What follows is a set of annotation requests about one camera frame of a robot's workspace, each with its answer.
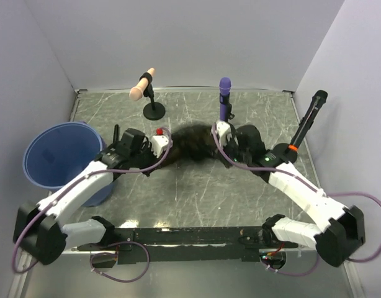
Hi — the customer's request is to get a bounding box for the black microphone orange ring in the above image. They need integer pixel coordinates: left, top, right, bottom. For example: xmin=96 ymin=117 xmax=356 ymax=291
xmin=288 ymin=89 xmax=329 ymax=153

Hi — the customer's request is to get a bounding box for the purple microphone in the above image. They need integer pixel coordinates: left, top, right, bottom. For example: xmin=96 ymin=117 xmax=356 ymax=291
xmin=219 ymin=77 xmax=231 ymax=122

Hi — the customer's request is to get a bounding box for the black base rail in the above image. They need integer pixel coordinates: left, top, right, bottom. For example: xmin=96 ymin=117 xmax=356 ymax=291
xmin=77 ymin=226 xmax=298 ymax=264

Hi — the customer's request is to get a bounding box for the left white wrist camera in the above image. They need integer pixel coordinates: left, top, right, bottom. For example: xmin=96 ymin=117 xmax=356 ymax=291
xmin=150 ymin=127 xmax=172 ymax=158

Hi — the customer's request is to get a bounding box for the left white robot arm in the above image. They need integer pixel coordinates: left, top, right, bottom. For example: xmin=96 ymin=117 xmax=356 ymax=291
xmin=13 ymin=128 xmax=171 ymax=265

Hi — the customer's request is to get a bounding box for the beige microphone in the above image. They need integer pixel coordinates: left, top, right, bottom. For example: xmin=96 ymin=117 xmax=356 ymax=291
xmin=129 ymin=68 xmax=155 ymax=101

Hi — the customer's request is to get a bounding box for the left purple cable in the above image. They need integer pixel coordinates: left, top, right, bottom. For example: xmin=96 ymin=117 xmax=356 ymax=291
xmin=12 ymin=129 xmax=173 ymax=282

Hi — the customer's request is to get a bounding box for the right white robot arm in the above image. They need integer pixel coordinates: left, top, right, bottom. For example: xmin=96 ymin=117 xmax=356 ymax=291
xmin=250 ymin=143 xmax=365 ymax=267

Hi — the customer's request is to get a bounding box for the blue plastic trash bin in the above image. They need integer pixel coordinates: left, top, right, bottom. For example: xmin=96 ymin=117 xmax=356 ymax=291
xmin=22 ymin=121 xmax=107 ymax=192

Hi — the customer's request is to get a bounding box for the black trash bag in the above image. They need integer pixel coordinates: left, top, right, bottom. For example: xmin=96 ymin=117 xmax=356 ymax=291
xmin=157 ymin=124 xmax=220 ymax=169

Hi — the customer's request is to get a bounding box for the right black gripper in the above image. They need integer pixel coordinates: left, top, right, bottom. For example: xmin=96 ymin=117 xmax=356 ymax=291
xmin=214 ymin=134 xmax=253 ymax=169

